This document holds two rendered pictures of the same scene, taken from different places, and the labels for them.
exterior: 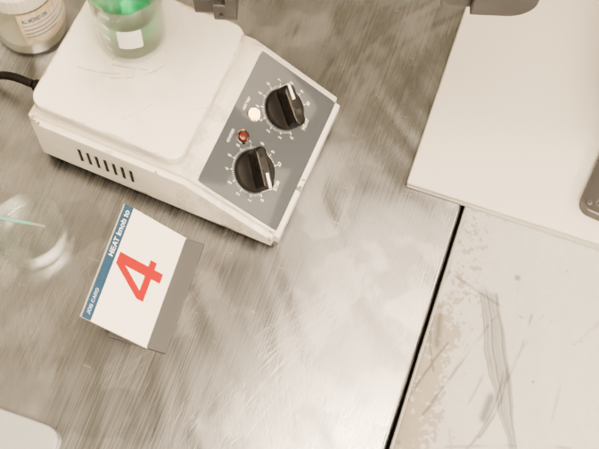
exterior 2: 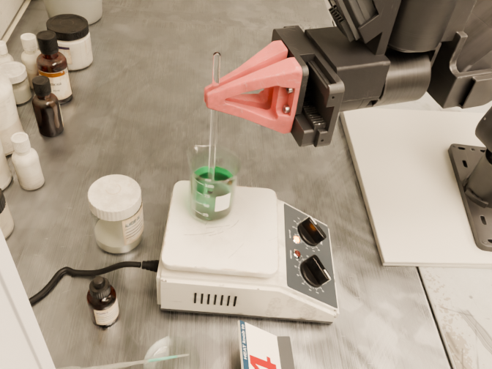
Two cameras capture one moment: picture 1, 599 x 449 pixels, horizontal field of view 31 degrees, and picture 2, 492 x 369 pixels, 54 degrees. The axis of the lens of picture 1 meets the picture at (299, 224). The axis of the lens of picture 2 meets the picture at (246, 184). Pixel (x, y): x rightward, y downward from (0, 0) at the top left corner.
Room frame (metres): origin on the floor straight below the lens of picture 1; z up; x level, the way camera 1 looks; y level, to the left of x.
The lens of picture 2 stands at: (0.06, 0.24, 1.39)
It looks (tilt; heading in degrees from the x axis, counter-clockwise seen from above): 45 degrees down; 338
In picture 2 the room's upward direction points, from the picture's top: 9 degrees clockwise
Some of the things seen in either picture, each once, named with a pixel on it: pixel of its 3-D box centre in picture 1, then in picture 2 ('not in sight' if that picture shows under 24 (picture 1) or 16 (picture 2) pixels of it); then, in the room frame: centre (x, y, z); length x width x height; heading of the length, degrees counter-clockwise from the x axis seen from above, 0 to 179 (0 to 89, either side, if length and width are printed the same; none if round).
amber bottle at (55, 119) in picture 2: not in sight; (46, 105); (0.67, 0.32, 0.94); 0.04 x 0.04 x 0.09
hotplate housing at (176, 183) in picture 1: (176, 107); (242, 252); (0.37, 0.10, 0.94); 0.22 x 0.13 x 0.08; 73
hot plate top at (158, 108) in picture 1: (140, 67); (222, 225); (0.38, 0.13, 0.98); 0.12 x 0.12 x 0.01; 73
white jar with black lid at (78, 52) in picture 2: not in sight; (69, 42); (0.85, 0.28, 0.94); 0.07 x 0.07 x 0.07
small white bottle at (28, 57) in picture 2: not in sight; (33, 61); (0.79, 0.34, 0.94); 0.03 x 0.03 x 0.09
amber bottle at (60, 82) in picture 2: not in sight; (53, 67); (0.75, 0.31, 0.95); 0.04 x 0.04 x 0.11
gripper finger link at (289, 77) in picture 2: not in sight; (253, 84); (0.40, 0.11, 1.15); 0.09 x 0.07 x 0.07; 93
